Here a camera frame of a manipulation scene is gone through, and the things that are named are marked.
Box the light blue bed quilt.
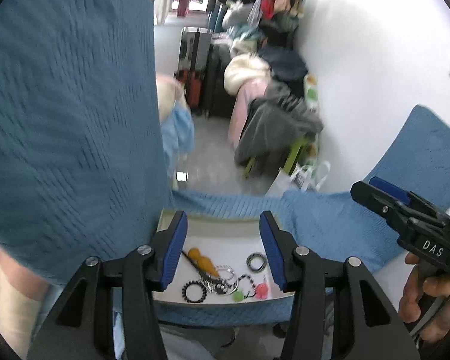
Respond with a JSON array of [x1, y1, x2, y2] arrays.
[[161, 104, 195, 177]]

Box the red suitcase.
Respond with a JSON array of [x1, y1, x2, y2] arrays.
[[175, 69, 203, 110]]

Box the green round pendant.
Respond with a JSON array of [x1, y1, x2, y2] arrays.
[[232, 289, 245, 302]]

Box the black white cord necklace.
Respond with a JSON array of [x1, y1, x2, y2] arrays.
[[213, 273, 258, 297]]

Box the black woven bangle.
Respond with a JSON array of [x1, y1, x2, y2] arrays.
[[246, 252, 267, 273]]

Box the black suitcase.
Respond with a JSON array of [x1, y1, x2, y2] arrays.
[[178, 27, 212, 71]]

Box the person's right hand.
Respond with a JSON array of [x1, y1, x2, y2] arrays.
[[398, 252, 450, 344]]

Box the fruit print rolled mat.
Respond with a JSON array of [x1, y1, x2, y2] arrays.
[[304, 74, 320, 112]]

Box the grey fleece blanket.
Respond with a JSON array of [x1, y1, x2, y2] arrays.
[[235, 80, 323, 165]]

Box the green plastic stool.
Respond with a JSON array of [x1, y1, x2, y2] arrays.
[[244, 136, 312, 178]]

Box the orange gourd ornament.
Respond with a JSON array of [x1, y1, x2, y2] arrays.
[[187, 248, 219, 278]]

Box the black bead bracelet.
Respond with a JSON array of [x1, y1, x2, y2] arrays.
[[181, 279, 209, 303]]

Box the pink hat hair clip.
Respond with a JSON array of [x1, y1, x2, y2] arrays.
[[254, 277, 269, 300]]

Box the white tote bag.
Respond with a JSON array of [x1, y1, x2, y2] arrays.
[[266, 161, 331, 197]]

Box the cream fluffy garment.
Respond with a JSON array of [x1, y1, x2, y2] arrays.
[[223, 54, 272, 96]]

